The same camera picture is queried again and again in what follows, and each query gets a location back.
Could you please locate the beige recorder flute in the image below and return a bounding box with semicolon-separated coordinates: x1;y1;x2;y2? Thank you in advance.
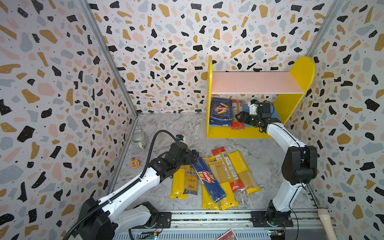
318;209;337;240

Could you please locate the yellow pastatime spaghetti bag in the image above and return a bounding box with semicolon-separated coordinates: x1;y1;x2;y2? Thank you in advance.
209;161;239;211
228;150;261;195

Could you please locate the dark blue Ankara spaghetti bag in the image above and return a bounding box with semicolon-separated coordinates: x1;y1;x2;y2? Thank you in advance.
184;165;199;195

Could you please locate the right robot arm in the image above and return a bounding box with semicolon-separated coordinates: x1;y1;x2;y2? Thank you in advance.
236;100;318;226

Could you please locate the blue Barilla rigatoni box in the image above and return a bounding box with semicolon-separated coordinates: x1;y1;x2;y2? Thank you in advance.
210;97;233;127

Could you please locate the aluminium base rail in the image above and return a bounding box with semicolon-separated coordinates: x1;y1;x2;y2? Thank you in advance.
80;209;340;240

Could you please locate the red spaghetti bag with barcode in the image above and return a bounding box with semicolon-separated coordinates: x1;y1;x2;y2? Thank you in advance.
212;147;245;192

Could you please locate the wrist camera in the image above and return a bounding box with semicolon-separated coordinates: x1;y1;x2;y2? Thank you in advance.
176;134;186;145
248;99;259;116

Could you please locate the small pink yellow toy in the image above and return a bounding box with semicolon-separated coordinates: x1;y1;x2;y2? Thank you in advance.
130;157;140;169

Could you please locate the yellow shelf unit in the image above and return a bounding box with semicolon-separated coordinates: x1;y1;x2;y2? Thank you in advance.
206;56;316;139

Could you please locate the white ribbed ceramic cup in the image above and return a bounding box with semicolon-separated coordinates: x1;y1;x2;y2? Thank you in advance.
131;133;148;150

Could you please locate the blue Barilla spaghetti box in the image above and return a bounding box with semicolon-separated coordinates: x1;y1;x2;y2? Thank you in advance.
194;157;226;204

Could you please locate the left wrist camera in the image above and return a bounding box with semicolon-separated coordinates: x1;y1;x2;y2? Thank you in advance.
176;134;186;145

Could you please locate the red printed card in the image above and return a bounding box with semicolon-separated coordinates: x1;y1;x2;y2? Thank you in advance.
217;230;238;240

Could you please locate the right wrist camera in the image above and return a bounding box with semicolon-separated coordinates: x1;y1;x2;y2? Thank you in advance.
248;99;259;116

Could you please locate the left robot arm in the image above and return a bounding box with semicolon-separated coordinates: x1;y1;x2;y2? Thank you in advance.
75;141;199;240

